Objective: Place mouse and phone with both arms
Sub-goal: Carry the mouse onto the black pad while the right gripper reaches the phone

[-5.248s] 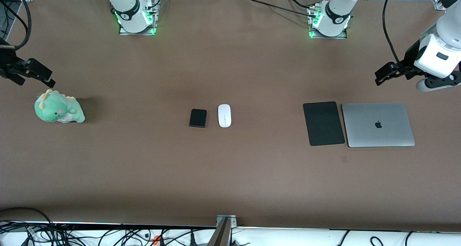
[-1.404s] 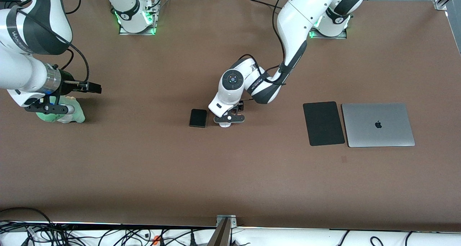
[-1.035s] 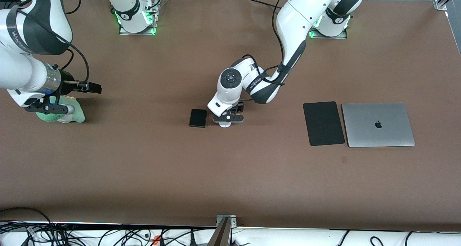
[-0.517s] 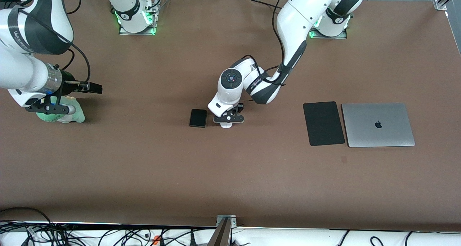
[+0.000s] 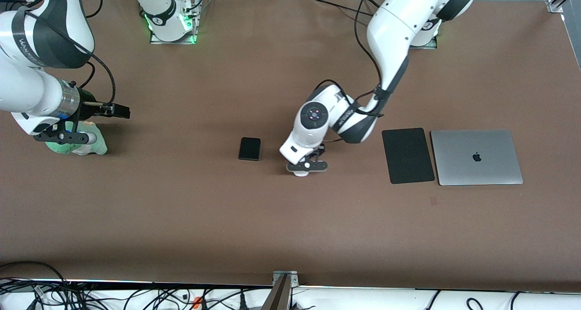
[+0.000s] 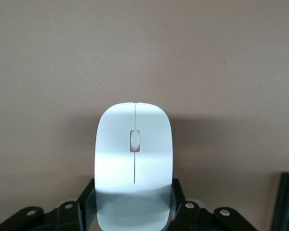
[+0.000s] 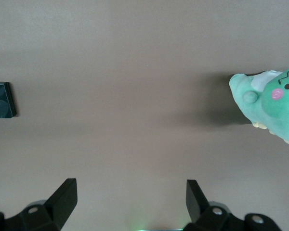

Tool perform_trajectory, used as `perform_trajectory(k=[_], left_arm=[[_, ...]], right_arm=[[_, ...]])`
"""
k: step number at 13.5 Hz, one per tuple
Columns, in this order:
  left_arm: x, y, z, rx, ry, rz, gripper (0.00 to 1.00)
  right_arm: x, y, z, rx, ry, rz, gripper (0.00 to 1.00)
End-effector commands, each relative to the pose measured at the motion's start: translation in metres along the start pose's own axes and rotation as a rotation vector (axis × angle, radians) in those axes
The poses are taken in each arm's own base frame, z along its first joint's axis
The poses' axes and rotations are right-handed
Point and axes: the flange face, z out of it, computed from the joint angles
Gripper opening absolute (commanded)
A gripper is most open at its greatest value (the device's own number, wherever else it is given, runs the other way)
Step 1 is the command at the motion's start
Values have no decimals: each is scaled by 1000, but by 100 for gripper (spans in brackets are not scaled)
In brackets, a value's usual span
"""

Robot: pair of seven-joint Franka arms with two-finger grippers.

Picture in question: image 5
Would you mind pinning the silver laptop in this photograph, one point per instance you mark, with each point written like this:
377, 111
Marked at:
476, 158

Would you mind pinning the aluminium camera mount post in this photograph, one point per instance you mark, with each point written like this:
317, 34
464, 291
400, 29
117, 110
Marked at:
281, 287

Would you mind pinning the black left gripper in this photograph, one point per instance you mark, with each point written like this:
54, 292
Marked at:
319, 151

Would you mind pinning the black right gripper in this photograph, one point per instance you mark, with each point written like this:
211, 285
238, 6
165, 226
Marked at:
87, 102

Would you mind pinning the black phone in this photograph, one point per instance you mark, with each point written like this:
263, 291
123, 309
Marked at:
249, 149

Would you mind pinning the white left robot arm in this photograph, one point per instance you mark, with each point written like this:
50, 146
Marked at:
395, 24

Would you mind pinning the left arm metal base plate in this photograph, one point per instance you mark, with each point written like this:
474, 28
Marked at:
424, 45

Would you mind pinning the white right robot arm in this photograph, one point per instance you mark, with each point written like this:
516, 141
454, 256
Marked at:
27, 87

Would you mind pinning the green dinosaur plush toy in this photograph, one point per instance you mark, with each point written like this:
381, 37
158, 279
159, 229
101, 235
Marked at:
97, 144

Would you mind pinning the black mouse pad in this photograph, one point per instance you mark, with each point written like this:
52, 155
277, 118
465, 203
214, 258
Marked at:
407, 155

